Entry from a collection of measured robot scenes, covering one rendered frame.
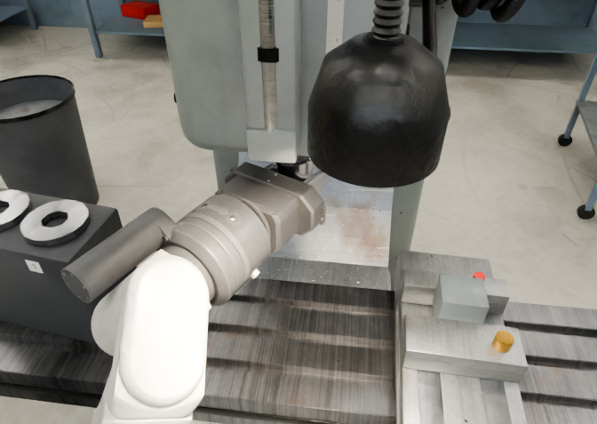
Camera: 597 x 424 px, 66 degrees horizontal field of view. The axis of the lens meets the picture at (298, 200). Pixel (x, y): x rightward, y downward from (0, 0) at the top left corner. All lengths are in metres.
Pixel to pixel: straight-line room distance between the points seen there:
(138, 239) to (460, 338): 0.43
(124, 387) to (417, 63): 0.28
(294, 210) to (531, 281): 1.93
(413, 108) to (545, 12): 4.88
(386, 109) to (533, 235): 2.39
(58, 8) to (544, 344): 5.42
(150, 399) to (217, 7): 0.29
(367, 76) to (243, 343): 0.60
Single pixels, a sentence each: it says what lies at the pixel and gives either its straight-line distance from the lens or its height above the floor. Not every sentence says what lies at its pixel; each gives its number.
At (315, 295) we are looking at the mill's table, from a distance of 0.82.
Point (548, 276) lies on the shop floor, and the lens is 2.39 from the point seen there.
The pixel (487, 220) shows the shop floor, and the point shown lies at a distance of 2.58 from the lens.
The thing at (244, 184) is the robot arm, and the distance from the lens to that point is 0.50.
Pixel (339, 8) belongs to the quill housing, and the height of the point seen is 1.45.
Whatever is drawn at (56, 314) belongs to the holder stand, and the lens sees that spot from 0.81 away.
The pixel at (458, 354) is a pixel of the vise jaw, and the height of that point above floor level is 1.04.
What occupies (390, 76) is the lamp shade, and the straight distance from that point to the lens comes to 0.21.
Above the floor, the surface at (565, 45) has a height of 0.23.
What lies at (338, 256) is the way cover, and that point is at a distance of 0.95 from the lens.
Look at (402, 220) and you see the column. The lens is 1.07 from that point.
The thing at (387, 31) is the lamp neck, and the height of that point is 1.48.
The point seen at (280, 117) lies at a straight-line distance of 0.37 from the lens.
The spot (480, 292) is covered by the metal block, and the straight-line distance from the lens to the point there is 0.68.
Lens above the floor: 1.55
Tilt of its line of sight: 38 degrees down
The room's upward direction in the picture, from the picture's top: straight up
